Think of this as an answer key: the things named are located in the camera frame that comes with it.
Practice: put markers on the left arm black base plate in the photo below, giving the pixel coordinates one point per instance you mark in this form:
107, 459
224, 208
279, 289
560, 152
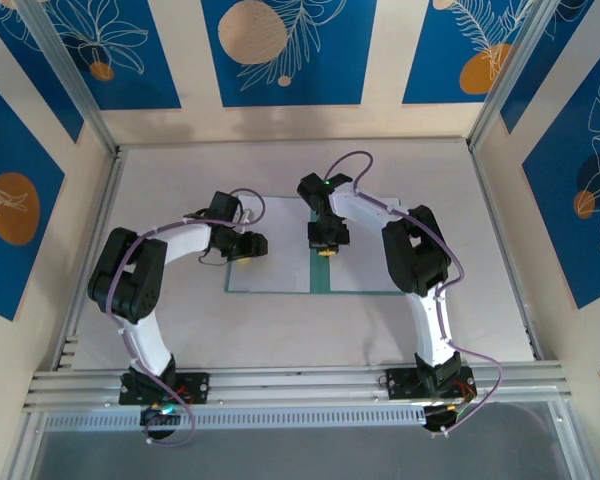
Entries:
200, 387

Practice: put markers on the black control board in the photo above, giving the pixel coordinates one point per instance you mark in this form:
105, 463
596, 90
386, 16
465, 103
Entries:
437, 422
160, 425

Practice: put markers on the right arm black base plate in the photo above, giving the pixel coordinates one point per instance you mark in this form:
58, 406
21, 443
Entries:
400, 385

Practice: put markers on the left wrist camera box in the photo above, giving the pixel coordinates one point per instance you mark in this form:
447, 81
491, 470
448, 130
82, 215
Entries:
247, 216

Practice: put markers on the wide aluminium frame rail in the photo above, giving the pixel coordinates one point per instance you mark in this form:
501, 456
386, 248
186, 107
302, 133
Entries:
300, 385

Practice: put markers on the green paper folder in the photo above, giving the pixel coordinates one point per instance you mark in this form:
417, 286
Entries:
320, 275

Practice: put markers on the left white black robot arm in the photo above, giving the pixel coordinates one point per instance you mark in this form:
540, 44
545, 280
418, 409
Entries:
185, 240

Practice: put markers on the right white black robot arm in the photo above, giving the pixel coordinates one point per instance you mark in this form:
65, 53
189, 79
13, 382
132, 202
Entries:
415, 250

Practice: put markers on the aluminium table side rail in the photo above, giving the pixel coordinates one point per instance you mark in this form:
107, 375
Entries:
108, 180
482, 175

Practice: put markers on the blue floral wall poster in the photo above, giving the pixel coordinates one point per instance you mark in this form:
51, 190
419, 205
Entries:
30, 150
535, 75
30, 65
430, 50
330, 75
145, 75
555, 200

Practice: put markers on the aluminium frame post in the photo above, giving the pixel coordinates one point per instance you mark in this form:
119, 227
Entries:
510, 75
25, 445
74, 90
572, 440

